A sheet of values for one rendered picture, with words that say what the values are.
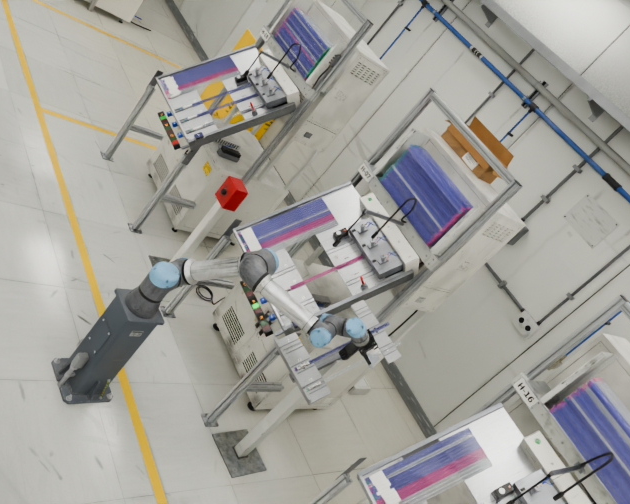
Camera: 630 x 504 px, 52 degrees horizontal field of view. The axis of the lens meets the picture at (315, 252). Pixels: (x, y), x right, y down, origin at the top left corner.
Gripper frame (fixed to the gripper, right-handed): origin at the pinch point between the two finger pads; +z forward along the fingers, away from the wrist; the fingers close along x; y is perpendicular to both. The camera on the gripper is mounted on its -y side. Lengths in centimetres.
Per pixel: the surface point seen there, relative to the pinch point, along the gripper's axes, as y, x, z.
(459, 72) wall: 189, 199, 123
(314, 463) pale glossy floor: -52, -3, 101
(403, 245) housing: 48, 43, 15
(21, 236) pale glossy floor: -121, 155, -10
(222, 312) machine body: -54, 95, 70
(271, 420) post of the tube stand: -54, 10, 38
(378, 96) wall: 139, 247, 159
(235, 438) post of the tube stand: -78, 19, 57
